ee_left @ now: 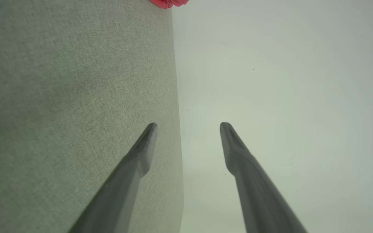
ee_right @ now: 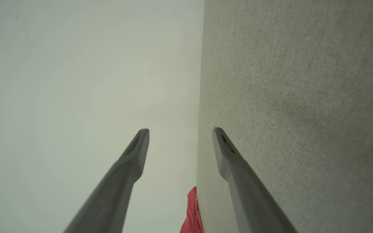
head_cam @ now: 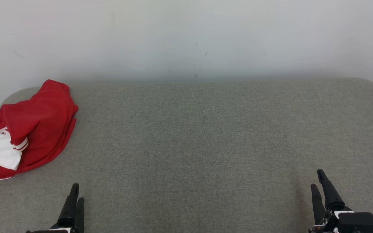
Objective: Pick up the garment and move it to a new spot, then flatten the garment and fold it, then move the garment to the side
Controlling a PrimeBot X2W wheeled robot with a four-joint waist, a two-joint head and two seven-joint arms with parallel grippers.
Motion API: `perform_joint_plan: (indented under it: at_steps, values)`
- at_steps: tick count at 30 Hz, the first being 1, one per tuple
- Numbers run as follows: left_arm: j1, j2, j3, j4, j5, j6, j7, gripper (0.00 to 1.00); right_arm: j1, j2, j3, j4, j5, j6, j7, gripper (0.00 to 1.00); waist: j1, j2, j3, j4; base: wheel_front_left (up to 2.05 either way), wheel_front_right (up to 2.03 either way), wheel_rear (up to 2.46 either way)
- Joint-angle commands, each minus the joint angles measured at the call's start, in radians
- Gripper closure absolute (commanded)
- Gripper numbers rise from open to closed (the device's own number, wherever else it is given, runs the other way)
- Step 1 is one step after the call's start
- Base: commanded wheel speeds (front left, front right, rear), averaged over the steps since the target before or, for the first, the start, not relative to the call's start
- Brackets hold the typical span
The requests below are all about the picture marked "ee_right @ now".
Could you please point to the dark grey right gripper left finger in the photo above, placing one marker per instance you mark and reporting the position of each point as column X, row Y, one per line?
column 118, row 187

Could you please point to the grey fabric sofa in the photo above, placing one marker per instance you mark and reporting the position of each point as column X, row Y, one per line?
column 303, row 113

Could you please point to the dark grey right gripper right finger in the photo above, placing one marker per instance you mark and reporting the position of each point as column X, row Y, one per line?
column 248, row 194

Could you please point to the red basketball jersey number 23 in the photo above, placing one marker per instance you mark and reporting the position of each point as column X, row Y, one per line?
column 192, row 216

